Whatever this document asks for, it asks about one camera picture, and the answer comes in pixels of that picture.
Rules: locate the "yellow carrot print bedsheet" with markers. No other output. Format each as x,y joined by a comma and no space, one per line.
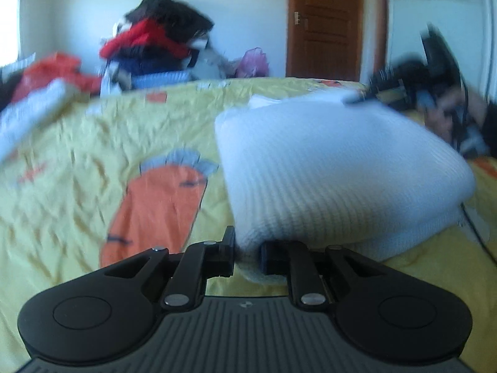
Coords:
61,187

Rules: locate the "light blue storage basket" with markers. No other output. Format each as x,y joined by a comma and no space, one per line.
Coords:
158,80

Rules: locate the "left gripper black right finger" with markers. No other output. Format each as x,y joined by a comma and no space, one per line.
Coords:
293,260

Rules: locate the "white wardrobe with flower stickers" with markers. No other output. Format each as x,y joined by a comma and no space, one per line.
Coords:
468,26

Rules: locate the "bright window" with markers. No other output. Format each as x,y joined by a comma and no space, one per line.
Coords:
9,31

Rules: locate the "black clothes on pile top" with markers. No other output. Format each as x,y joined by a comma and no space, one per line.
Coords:
181,22

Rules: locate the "orange plastic bag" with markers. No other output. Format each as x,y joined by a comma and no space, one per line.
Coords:
59,65

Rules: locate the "white knitted sweater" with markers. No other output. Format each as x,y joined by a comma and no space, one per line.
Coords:
316,170

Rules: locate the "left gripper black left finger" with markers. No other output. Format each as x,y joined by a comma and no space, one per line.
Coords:
188,272

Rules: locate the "white text print blanket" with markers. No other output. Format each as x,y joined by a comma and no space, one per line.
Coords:
20,119

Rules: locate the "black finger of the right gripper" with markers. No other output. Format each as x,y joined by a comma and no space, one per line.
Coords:
385,86

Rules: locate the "brown wooden door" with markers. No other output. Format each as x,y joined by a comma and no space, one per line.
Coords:
324,39

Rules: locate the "dark navy clothes in pile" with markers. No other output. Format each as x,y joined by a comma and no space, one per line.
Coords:
142,60

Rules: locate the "grey crumpled bag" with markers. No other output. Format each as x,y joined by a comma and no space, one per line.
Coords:
208,64

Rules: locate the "red garment on pile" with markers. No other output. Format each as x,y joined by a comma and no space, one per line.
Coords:
146,32

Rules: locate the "pink plastic bag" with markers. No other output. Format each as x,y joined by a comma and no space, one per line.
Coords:
253,64

